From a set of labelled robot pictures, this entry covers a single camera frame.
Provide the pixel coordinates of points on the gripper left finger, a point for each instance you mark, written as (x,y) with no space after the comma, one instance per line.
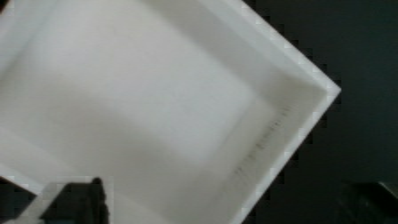
(70,204)

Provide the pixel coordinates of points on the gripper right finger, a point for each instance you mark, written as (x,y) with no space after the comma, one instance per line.
(368,203)

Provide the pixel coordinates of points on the white drawer box front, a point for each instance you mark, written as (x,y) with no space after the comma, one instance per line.
(160,97)

